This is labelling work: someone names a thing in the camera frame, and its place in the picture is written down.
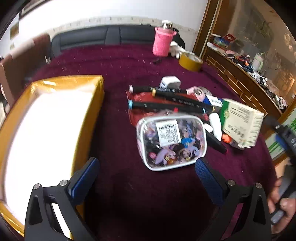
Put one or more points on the blue and white small box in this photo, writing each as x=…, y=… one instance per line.
x=214, y=101

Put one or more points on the black marker with blue cap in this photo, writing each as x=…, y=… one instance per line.
x=161, y=106

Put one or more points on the white tube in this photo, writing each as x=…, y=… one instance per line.
x=215, y=125

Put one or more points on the black marker with white cap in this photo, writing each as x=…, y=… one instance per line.
x=141, y=88

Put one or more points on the yellow tray with white inside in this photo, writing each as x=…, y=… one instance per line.
x=46, y=129

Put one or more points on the red packet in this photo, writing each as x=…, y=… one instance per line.
x=137, y=117

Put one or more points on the bottle in pink knit sleeve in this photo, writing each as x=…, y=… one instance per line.
x=161, y=41

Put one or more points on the brown armchair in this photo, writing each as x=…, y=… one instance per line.
x=20, y=62

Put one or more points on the small orange item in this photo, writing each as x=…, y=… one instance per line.
x=226, y=138

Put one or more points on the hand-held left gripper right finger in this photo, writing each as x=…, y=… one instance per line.
x=205, y=177

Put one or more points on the black marker with red end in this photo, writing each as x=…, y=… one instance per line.
x=216, y=142

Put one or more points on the white and green medicine box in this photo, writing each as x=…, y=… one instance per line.
x=240, y=118

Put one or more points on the clear cartoon pencil case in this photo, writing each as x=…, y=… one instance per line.
x=171, y=143

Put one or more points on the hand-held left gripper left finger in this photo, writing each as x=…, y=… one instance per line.
x=86, y=178

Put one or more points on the black marker with yellow ends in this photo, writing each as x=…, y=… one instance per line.
x=180, y=100

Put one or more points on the large gold wall plaque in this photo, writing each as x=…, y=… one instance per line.
x=14, y=29

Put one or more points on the colourful box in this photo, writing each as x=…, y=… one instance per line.
x=223, y=40

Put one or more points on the white charger plug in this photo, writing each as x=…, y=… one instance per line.
x=167, y=82

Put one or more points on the white soft item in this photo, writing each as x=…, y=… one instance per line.
x=177, y=49

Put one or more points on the white kettle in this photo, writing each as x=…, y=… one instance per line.
x=257, y=61

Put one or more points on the pink small item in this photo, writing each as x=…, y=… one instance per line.
x=196, y=91

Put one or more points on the green and white carton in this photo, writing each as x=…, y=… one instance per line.
x=275, y=146

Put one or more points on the yellow tape roll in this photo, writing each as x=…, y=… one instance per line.
x=190, y=66

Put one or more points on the black leather sofa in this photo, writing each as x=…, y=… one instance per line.
x=92, y=37

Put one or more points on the wooden cabinet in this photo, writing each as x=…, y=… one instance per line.
x=231, y=76

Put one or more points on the person's right hand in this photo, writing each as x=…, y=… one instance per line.
x=274, y=197

